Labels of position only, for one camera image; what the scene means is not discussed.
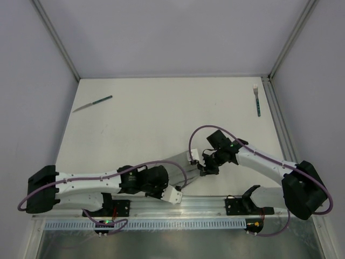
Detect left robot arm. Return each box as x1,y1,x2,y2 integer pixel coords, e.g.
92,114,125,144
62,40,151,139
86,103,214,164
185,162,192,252
25,165,172,216

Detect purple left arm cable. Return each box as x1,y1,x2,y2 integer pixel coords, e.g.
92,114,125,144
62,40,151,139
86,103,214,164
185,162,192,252
17,160,188,237

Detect slotted grey cable duct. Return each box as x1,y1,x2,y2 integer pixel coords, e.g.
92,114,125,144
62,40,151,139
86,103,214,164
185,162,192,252
44,218,245,230

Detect fork with green handle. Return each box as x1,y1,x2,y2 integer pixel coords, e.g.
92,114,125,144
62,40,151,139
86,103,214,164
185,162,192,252
253,84,261,117

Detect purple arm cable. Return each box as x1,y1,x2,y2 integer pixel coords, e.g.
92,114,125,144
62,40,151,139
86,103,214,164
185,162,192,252
188,125,334,237
17,160,188,237

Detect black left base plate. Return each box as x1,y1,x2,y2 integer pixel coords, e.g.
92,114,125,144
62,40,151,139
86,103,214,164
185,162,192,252
101,200,130,217

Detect corner frame post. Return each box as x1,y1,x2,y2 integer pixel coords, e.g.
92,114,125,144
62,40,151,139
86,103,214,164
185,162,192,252
30,0,81,82
268,0,319,80

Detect left controller board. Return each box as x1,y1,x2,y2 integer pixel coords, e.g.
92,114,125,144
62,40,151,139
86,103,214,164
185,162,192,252
95,220,114,237

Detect left corner frame post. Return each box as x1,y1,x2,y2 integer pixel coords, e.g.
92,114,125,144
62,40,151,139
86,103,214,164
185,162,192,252
30,0,81,82

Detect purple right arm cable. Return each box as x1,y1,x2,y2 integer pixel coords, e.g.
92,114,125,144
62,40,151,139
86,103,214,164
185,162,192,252
188,125,334,237

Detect right corner frame post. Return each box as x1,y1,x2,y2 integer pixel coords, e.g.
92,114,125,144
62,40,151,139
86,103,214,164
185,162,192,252
268,0,319,80

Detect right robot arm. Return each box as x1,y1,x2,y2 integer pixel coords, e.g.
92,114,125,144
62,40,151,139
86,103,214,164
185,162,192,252
201,130,327,220

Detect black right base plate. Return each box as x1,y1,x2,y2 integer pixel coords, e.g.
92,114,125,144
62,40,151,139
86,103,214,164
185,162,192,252
224,195,274,216

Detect aluminium right side rail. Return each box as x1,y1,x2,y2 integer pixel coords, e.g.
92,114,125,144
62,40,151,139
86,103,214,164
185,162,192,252
261,77,298,162

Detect right controller board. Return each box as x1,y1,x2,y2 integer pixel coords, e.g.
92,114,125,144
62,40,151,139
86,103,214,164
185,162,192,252
244,218,264,235

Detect grey cloth napkin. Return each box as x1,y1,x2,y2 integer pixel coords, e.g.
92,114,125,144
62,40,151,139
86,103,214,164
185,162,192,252
163,151,200,187

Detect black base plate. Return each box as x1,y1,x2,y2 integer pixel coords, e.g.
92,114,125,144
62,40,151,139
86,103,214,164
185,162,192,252
224,195,274,216
101,200,130,217

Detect knife with green handle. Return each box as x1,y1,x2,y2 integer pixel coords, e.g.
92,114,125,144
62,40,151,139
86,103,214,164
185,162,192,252
73,95,113,113

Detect aluminium rail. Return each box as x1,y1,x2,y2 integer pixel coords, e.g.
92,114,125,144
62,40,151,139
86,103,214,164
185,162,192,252
261,77,298,162
32,196,326,221

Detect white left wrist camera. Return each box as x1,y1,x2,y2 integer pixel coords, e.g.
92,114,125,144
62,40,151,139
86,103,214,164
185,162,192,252
160,185,183,205

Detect aluminium front rail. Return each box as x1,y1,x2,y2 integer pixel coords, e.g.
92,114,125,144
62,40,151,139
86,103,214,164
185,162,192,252
32,196,326,221

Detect controller board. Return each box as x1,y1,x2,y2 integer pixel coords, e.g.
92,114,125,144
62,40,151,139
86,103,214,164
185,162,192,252
95,220,114,237
244,218,264,235

